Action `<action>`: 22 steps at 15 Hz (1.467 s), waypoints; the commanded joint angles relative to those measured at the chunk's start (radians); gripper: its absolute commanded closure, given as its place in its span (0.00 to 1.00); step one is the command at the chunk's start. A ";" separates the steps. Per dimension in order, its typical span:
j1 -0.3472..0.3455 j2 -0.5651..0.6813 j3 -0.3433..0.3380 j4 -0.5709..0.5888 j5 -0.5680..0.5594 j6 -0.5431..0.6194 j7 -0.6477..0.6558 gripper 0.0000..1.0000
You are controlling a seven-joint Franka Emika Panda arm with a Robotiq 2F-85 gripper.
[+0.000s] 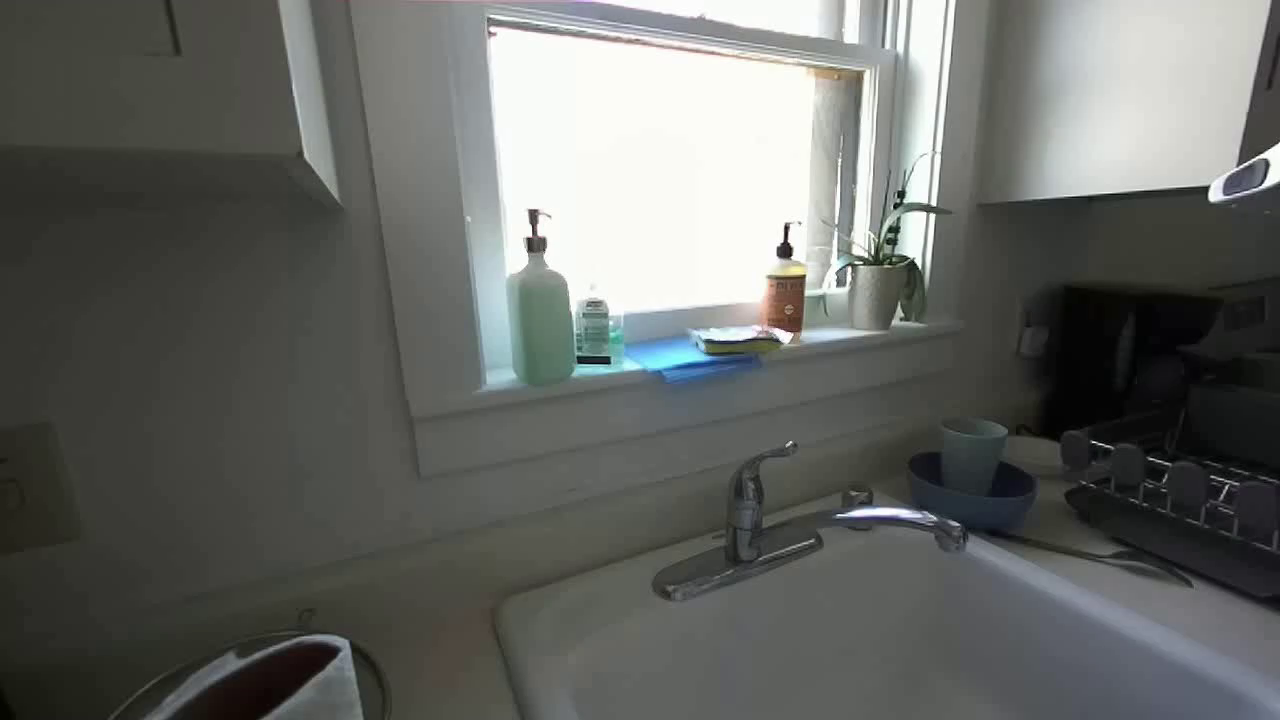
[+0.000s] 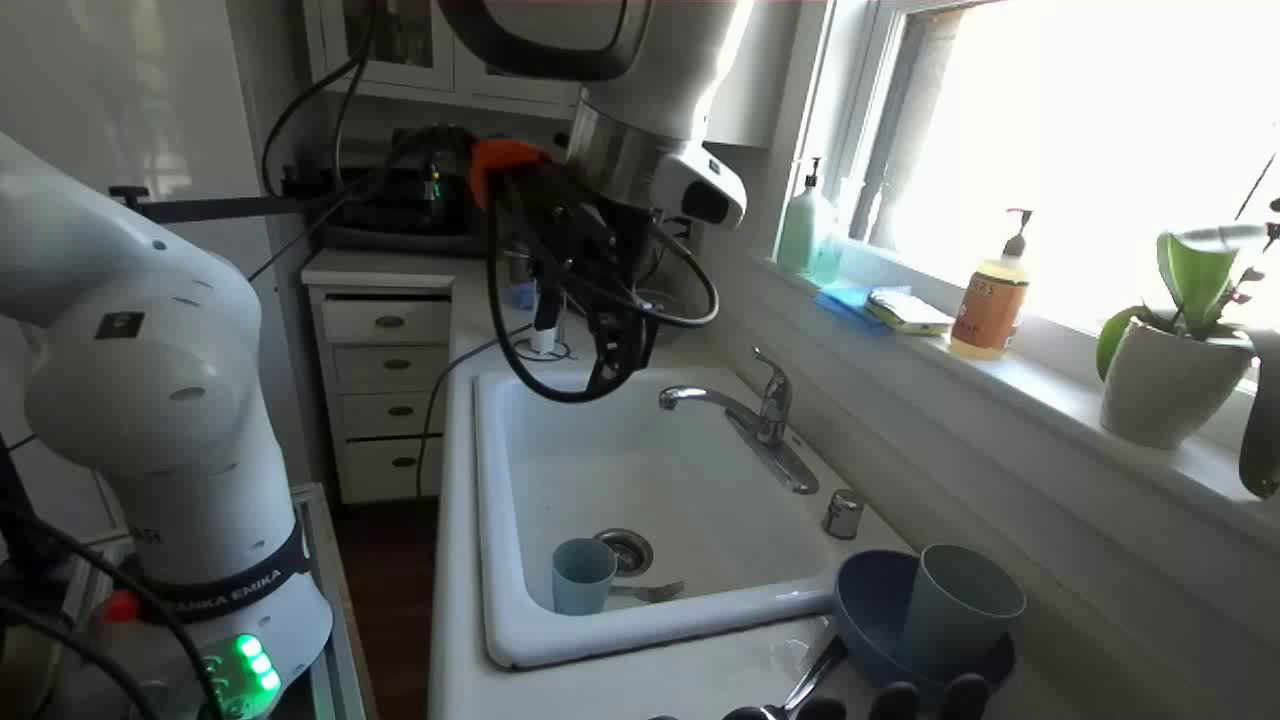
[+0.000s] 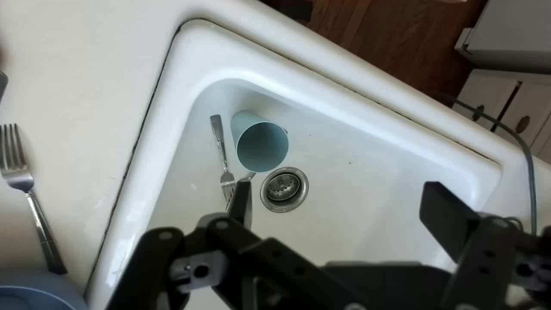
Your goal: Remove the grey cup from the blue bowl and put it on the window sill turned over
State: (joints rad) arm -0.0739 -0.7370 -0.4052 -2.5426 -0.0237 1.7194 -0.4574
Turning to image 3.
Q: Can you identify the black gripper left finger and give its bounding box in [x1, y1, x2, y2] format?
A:
[105, 179, 368, 310]

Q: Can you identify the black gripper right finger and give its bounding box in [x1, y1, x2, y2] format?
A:
[418, 181, 521, 310]

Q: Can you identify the teal plastic cup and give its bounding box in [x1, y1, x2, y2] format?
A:
[229, 109, 291, 174]

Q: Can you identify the blue bowl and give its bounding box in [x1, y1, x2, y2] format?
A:
[0, 274, 91, 310]

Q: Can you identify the metal sink drain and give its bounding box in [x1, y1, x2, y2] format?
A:
[258, 166, 310, 214]

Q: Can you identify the silver metal fork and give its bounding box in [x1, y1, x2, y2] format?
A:
[208, 112, 256, 212]
[0, 123, 68, 276]

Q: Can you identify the white kitchen sink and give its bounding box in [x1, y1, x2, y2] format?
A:
[84, 16, 551, 310]

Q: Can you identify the white cabinet with knobs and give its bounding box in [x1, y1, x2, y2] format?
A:
[452, 67, 551, 166]

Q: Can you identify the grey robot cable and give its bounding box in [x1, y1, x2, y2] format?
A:
[452, 100, 540, 238]

